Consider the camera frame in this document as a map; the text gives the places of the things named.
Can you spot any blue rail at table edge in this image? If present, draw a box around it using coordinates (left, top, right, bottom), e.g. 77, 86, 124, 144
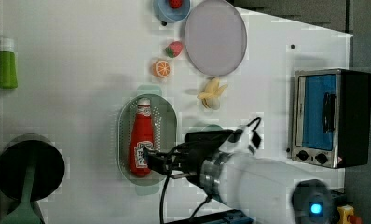
167, 209, 254, 224

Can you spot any lilac round plate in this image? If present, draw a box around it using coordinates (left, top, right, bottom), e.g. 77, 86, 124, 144
185, 0, 247, 76

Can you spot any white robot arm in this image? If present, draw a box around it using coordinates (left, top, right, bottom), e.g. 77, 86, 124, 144
143, 129, 334, 224

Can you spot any orange slice toy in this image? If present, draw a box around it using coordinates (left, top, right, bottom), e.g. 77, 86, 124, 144
152, 60, 171, 78

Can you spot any green mug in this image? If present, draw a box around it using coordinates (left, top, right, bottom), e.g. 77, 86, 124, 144
202, 124, 223, 132

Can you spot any peeled banana toy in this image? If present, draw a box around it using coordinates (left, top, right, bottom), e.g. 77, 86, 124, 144
197, 77, 227, 110

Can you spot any green squeeze bottle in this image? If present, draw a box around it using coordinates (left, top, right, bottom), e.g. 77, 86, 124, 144
0, 37, 18, 89

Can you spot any pink strawberry toy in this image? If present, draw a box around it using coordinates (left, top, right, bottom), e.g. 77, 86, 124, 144
165, 41, 183, 58

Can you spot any red strawberry in bowl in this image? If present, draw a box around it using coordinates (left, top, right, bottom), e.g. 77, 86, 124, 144
168, 0, 183, 9

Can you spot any blue bowl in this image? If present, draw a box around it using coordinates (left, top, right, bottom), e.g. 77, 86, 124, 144
153, 0, 191, 23

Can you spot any black silver toaster oven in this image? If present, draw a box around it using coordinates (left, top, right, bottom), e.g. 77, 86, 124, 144
291, 69, 371, 169

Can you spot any red ketchup bottle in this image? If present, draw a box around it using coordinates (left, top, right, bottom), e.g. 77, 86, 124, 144
128, 98, 154, 177

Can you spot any green oval strainer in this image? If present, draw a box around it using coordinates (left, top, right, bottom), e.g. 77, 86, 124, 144
117, 85, 177, 196

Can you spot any green spatula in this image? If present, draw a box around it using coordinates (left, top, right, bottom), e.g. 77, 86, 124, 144
0, 152, 41, 224

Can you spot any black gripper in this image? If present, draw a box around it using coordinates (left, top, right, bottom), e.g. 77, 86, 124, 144
143, 129, 233, 181

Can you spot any yellow red clamp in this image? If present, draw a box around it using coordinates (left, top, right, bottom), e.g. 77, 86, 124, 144
337, 205, 363, 224

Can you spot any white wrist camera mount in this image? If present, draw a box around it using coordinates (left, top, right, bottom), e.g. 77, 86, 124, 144
226, 117, 262, 155

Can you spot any black cooking pot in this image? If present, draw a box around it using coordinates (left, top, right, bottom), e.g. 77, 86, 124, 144
0, 133, 66, 203

